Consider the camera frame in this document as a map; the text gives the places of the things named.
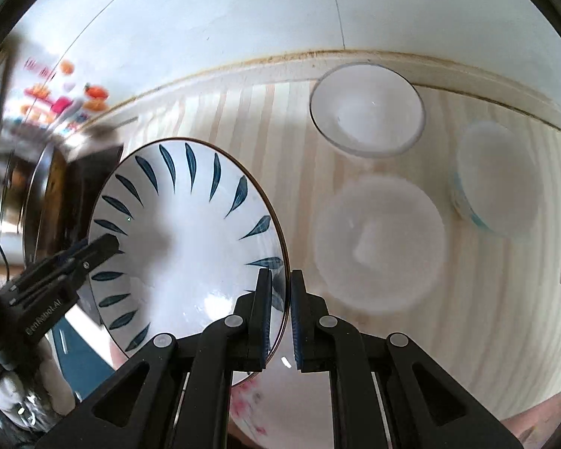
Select person's left hand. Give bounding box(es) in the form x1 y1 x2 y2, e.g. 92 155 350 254
0 332 78 431

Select white bowl with dark rim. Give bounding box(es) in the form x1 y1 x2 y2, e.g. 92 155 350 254
309 62 426 159

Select white plate with pink flowers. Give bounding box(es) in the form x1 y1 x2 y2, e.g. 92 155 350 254
228 332 338 449

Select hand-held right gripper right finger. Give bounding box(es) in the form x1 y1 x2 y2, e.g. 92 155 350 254
291 270 521 449

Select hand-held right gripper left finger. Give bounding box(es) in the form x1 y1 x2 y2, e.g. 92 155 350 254
35 269 273 449

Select white bowl with blue pattern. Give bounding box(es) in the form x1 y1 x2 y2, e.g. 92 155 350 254
453 120 545 240

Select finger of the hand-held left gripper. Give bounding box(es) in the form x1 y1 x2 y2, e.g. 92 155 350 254
0 269 91 308
22 234 121 286

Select metal pot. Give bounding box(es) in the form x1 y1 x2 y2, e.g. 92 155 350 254
0 143 71 267

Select colourful wall stickers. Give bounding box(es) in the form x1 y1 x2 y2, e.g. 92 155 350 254
21 56 110 127

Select plain white plate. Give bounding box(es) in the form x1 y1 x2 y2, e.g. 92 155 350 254
313 174 448 316

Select white plate with blue leaves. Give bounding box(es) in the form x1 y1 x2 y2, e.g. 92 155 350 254
87 137 291 388

